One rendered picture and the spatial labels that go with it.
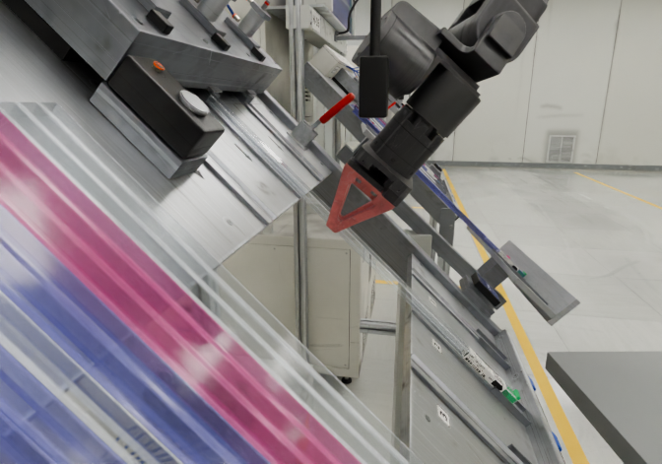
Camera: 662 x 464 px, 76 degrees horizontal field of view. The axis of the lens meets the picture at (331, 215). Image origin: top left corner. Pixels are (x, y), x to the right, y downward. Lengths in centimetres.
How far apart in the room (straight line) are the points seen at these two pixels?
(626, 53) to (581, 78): 71
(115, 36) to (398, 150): 26
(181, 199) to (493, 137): 796
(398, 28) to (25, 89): 29
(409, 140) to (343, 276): 116
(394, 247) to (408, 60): 35
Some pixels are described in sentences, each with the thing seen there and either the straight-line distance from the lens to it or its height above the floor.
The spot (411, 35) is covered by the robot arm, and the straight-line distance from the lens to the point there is 43.
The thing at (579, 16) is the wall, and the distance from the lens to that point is 857.
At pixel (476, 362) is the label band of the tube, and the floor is 79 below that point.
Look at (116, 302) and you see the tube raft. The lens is 21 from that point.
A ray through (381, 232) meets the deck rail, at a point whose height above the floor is 88.
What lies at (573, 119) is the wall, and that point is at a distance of 850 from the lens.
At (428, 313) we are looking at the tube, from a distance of 51.
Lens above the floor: 108
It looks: 15 degrees down
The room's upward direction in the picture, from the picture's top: straight up
